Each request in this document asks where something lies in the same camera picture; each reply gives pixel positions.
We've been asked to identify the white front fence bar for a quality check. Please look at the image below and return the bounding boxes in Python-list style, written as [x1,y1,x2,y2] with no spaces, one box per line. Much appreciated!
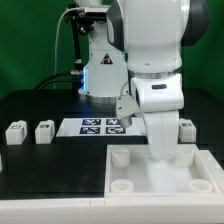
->
[0,196,224,224]

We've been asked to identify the black cables at base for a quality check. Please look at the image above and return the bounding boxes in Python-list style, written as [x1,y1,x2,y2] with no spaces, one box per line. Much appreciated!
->
[34,70,84,90]

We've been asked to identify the grey cable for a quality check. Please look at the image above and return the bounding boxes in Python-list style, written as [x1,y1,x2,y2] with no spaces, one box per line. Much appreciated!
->
[53,7,78,90]

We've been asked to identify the white square table top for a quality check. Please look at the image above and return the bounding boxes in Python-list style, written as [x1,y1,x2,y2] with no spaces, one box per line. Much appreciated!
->
[104,144,224,198]

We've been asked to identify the black camera stand pole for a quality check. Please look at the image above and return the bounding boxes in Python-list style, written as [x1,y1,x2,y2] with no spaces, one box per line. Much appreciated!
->
[64,3,88,88]

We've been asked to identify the white part at left edge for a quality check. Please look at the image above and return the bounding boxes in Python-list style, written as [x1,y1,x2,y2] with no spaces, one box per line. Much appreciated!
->
[0,154,3,173]

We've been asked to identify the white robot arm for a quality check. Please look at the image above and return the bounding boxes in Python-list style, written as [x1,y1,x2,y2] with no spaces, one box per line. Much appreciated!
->
[79,0,210,160]

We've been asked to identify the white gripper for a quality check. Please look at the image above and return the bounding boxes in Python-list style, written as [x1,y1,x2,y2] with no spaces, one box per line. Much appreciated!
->
[131,73,184,160]

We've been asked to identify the white sheet with markers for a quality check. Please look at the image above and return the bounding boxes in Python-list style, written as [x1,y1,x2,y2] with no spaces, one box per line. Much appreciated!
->
[57,118,146,137]

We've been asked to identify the black camera on stand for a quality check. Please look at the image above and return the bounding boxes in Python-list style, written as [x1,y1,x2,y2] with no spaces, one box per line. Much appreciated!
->
[78,5,109,21]

